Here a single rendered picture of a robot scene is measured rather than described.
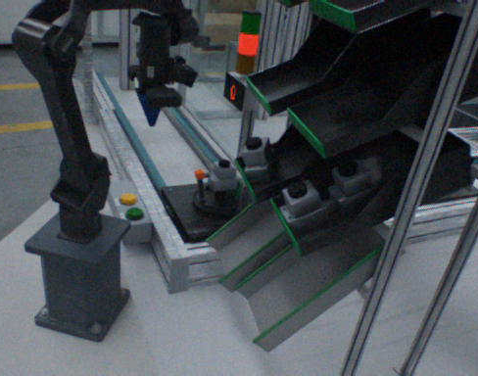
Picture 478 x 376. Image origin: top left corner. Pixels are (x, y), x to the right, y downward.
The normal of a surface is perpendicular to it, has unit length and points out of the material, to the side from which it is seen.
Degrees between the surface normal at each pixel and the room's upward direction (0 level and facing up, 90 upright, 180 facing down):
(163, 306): 0
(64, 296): 90
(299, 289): 45
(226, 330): 0
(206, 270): 90
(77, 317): 90
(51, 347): 0
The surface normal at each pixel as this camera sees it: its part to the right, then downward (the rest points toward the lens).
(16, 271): 0.12, -0.86
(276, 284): -0.59, -0.60
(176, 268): 0.40, 0.50
